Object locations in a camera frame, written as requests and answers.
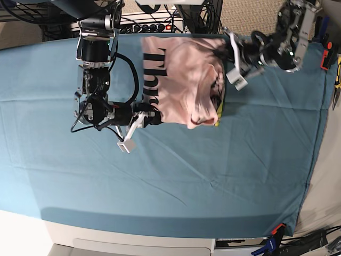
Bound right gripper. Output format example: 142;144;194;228
106;102;163;128

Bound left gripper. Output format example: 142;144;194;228
215;27;265;80

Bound pink T-shirt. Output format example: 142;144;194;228
141;36;226;129

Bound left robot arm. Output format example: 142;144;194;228
223;1;318;86

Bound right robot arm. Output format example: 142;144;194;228
53;1;159;131

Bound white power strip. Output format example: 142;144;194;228
119;21;183;34

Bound blue clamp top right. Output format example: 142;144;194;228
312;16;330;48

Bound orange black clamp right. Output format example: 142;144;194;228
320;42;337;70

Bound teal table cloth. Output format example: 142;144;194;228
1;39;337;238

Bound blue black clamp bottom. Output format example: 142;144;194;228
251;223;286;256

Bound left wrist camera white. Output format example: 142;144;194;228
226;68;248;91

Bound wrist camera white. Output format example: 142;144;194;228
117;139;136;153
226;68;248;91

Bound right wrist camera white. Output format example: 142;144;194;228
117;139;136;153

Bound yellow handled pliers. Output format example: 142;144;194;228
332;55;341;110

